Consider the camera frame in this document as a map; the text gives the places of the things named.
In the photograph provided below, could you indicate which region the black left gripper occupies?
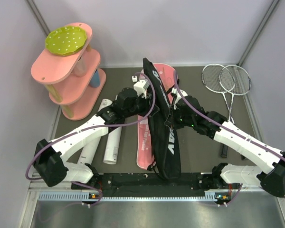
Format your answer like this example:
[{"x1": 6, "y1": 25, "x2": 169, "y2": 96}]
[{"x1": 124, "y1": 91, "x2": 159, "y2": 119}]

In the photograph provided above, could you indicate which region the pink sport racket bag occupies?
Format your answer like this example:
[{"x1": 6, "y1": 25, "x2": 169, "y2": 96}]
[{"x1": 136, "y1": 58, "x2": 181, "y2": 180}]

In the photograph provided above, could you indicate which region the white shuttlecock tube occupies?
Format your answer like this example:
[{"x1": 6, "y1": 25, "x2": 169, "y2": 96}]
[
  {"x1": 77, "y1": 99, "x2": 112, "y2": 164},
  {"x1": 103, "y1": 127, "x2": 122, "y2": 165}
]

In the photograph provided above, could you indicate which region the white badminton racket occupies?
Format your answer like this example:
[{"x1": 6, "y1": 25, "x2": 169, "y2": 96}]
[{"x1": 201, "y1": 64, "x2": 235, "y2": 123}]

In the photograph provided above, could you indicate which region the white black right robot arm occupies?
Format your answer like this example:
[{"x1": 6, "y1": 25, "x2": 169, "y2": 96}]
[{"x1": 168, "y1": 91, "x2": 285, "y2": 198}]

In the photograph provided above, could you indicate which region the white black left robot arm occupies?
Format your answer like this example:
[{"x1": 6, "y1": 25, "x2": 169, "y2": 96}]
[{"x1": 31, "y1": 88, "x2": 156, "y2": 189}]

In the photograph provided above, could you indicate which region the blue cup on shelf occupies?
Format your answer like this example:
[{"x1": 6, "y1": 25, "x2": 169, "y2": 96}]
[{"x1": 89, "y1": 70, "x2": 100, "y2": 88}]

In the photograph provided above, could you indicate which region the beige cup on shelf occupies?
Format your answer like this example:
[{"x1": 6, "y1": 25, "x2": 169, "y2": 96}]
[{"x1": 73, "y1": 56, "x2": 87, "y2": 77}]

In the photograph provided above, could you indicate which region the pink three-tier wooden shelf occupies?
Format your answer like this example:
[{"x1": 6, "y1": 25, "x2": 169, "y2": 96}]
[{"x1": 31, "y1": 22, "x2": 106, "y2": 121}]

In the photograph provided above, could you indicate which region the white shuttlecock tube on table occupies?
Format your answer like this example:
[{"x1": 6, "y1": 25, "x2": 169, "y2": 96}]
[{"x1": 77, "y1": 99, "x2": 112, "y2": 164}]

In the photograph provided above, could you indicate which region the green polka dot plate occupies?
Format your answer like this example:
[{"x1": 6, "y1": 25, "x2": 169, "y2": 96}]
[{"x1": 45, "y1": 25, "x2": 87, "y2": 57}]

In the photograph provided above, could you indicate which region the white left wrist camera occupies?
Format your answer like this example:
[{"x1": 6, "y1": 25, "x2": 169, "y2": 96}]
[{"x1": 132, "y1": 74, "x2": 150, "y2": 99}]

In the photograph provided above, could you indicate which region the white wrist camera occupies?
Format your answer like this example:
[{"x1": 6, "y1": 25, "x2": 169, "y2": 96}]
[
  {"x1": 171, "y1": 88, "x2": 188, "y2": 106},
  {"x1": 132, "y1": 74, "x2": 150, "y2": 99}
]

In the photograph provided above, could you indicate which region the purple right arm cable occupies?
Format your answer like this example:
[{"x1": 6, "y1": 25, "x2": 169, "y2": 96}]
[{"x1": 173, "y1": 70, "x2": 285, "y2": 207}]

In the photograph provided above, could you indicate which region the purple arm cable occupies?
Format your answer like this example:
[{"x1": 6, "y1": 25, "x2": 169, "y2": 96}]
[
  {"x1": 25, "y1": 72, "x2": 156, "y2": 207},
  {"x1": 173, "y1": 70, "x2": 285, "y2": 207}
]

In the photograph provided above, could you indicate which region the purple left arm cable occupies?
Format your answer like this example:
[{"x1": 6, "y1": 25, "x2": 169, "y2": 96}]
[{"x1": 25, "y1": 72, "x2": 156, "y2": 207}]

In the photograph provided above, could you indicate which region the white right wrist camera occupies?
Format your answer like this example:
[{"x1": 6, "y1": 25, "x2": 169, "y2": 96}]
[{"x1": 171, "y1": 88, "x2": 188, "y2": 106}]

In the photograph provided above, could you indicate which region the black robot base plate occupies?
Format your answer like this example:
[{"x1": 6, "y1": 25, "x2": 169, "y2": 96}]
[{"x1": 71, "y1": 172, "x2": 242, "y2": 197}]

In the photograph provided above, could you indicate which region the grey slotted cable duct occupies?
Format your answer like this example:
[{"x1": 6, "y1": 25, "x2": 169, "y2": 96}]
[{"x1": 38, "y1": 190, "x2": 223, "y2": 202}]

